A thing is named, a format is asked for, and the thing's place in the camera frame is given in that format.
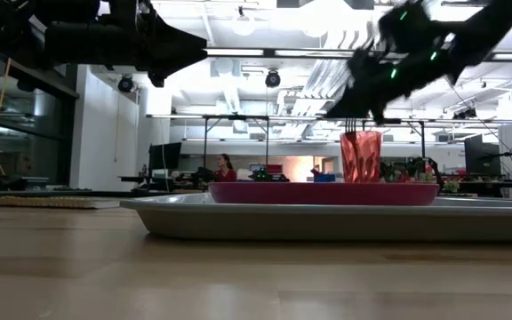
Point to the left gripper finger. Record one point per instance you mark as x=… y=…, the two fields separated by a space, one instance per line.
x=180 y=44

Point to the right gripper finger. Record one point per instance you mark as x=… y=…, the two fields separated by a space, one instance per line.
x=362 y=104

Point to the black fork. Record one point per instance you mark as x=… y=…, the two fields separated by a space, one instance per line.
x=350 y=126

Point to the red faceted plastic cup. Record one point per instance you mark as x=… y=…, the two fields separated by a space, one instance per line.
x=362 y=157

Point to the pink plastic plate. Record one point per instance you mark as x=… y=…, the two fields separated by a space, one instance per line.
x=322 y=194

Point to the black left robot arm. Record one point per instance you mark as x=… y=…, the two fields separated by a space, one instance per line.
x=7 y=22

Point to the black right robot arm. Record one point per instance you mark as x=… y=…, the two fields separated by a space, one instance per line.
x=491 y=26

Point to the grey metal tray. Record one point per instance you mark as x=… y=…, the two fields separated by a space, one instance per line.
x=282 y=224

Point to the round white ceiling lamp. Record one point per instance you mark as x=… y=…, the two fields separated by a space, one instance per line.
x=243 y=24

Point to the blue box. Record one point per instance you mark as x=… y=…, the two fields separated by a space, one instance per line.
x=324 y=178

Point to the overhead light bar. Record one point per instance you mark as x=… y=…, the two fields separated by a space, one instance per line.
x=278 y=52

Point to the black computer monitor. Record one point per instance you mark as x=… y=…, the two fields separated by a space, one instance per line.
x=165 y=155
x=480 y=155

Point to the black background robot station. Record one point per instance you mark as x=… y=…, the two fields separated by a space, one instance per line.
x=267 y=175

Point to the person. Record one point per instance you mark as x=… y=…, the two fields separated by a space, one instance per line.
x=226 y=171

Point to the olive green folded cloth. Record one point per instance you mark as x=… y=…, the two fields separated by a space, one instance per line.
x=56 y=202

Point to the black background table frame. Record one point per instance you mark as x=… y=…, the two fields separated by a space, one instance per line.
x=421 y=142
x=236 y=117

